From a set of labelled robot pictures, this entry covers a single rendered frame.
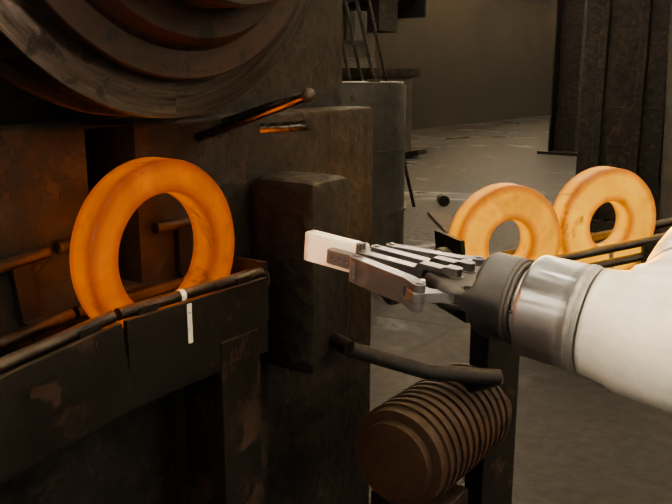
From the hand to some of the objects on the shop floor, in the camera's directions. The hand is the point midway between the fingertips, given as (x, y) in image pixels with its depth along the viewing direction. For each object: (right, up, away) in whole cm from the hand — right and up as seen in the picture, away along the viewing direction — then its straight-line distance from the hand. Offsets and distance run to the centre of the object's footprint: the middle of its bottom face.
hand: (336, 252), depth 78 cm
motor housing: (+13, -69, +34) cm, 78 cm away
